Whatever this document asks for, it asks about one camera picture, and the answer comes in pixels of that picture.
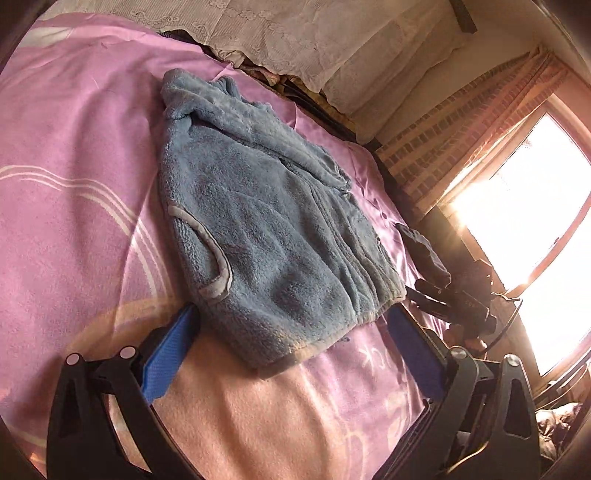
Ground sunlit wooden framed window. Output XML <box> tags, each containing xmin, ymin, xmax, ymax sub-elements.
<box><xmin>441</xmin><ymin>99</ymin><xmax>591</xmax><ymax>386</ymax></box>

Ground brick patterned curtain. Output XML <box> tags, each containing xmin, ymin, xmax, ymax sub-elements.
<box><xmin>373</xmin><ymin>46</ymin><xmax>570</xmax><ymax>217</ymax></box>

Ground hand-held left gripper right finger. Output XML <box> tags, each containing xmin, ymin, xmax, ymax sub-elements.
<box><xmin>374</xmin><ymin>305</ymin><xmax>541</xmax><ymax>480</ymax></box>

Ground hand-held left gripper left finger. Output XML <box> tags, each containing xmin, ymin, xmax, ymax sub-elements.
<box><xmin>46</xmin><ymin>304</ymin><xmax>204</xmax><ymax>480</ymax></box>

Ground pink bed sheet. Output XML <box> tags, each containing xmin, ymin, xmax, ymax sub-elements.
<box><xmin>0</xmin><ymin>13</ymin><xmax>452</xmax><ymax>480</ymax></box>

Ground white lace cloth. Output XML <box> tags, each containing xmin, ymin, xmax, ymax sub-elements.
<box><xmin>41</xmin><ymin>0</ymin><xmax>472</xmax><ymax>112</ymax></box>

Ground black cable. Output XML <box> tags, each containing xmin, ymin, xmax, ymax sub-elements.
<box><xmin>487</xmin><ymin>293</ymin><xmax>525</xmax><ymax>348</ymax></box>

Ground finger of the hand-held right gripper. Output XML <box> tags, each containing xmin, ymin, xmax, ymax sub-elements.
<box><xmin>405</xmin><ymin>294</ymin><xmax>459</xmax><ymax>325</ymax></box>
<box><xmin>413</xmin><ymin>278</ymin><xmax>452</xmax><ymax>297</ymax></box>

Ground blue fleece jacket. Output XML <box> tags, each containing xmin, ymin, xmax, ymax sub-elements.
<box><xmin>157</xmin><ymin>68</ymin><xmax>408</xmax><ymax>370</ymax></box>

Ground navy folded cloth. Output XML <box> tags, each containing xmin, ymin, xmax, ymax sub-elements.
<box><xmin>396</xmin><ymin>224</ymin><xmax>452</xmax><ymax>284</ymax></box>

